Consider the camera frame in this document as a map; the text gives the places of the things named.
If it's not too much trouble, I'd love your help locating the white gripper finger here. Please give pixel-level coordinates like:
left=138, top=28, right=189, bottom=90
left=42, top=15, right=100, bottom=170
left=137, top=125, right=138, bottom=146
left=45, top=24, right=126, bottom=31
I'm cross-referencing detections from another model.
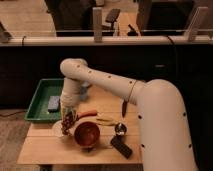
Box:
left=60, top=103, right=68, bottom=134
left=71, top=106, right=78, bottom=127

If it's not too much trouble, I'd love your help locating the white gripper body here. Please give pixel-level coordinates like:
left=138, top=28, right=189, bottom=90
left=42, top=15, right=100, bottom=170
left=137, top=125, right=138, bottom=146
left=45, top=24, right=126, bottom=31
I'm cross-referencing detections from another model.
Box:
left=60, top=78, right=81, bottom=107

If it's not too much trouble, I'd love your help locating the dark purple grape bunch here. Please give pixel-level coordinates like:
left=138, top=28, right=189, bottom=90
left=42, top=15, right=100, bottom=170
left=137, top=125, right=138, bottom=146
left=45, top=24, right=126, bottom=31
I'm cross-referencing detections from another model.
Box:
left=64, top=109, right=72, bottom=128

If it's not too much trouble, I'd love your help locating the white paper cup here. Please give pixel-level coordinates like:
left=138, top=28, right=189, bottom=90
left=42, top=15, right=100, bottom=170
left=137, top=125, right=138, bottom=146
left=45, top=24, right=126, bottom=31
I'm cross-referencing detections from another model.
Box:
left=52, top=120, right=72, bottom=138

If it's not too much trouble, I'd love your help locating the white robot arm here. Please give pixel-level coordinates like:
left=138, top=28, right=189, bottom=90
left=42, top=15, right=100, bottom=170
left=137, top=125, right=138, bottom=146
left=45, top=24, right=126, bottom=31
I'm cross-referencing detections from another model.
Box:
left=60, top=58, right=199, bottom=171

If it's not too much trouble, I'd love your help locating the blue grey sponge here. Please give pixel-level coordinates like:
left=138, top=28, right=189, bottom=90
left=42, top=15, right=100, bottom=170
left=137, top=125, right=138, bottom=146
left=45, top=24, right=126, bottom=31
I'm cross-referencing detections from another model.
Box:
left=48, top=96, right=60, bottom=112

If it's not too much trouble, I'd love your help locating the orange carrot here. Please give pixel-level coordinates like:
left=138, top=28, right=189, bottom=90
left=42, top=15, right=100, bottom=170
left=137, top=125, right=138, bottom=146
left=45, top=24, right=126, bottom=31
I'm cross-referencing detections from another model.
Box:
left=77, top=110, right=98, bottom=120

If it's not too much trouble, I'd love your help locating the light blue plastic bottle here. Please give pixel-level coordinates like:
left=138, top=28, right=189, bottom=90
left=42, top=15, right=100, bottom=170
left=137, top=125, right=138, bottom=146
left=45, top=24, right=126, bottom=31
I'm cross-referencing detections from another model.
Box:
left=80, top=82, right=91, bottom=101

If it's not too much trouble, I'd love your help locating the green plastic tray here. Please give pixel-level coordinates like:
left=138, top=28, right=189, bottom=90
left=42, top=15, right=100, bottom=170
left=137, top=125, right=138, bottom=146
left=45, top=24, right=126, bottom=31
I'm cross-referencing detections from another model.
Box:
left=25, top=78, right=63, bottom=123

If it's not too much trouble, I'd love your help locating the brown wooden bowl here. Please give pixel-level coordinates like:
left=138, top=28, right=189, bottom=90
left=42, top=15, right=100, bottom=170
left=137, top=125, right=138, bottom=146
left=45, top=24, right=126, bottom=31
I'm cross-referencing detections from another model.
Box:
left=74, top=121, right=100, bottom=149

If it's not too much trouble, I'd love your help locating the yellow green banana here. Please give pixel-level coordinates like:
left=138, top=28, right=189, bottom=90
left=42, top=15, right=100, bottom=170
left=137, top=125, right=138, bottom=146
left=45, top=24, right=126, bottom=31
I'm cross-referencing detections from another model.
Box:
left=96, top=117, right=117, bottom=126

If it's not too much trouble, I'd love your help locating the black office chair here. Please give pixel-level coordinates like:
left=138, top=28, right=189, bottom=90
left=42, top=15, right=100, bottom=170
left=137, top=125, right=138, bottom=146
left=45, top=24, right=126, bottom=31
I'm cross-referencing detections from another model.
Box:
left=102, top=8, right=120, bottom=30

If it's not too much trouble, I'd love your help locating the dark handled knife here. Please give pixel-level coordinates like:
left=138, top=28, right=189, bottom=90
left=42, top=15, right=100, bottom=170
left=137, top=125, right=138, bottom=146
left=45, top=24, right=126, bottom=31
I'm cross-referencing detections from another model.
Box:
left=122, top=101, right=128, bottom=118

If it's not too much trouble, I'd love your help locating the white horizontal rail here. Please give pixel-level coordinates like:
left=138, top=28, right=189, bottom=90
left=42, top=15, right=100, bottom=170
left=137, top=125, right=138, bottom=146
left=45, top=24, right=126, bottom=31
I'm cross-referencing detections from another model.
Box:
left=0, top=35, right=213, bottom=47

